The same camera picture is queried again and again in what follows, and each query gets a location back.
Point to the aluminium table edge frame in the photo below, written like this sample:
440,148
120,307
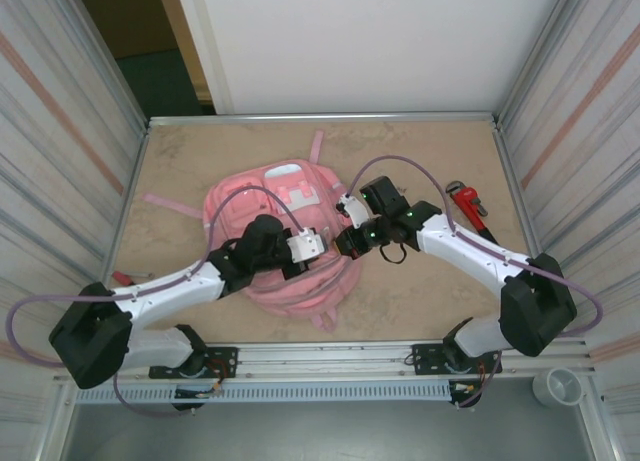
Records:
350,116

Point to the brown door frame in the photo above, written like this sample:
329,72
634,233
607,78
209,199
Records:
187,46

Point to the pink backpack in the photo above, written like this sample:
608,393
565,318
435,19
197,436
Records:
280,296

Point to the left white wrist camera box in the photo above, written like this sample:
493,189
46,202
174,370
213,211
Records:
307,243

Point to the red pipe wrench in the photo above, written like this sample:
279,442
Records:
470,203

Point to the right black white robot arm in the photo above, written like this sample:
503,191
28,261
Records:
540,311

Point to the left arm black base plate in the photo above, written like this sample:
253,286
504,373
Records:
222,361

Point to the grey tape roll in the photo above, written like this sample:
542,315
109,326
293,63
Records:
557,386

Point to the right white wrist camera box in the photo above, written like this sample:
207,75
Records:
356,211

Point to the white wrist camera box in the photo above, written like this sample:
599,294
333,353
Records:
356,211
307,243

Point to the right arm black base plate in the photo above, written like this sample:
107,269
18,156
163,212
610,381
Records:
427,358

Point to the aluminium mounting rail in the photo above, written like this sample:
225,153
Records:
325,353

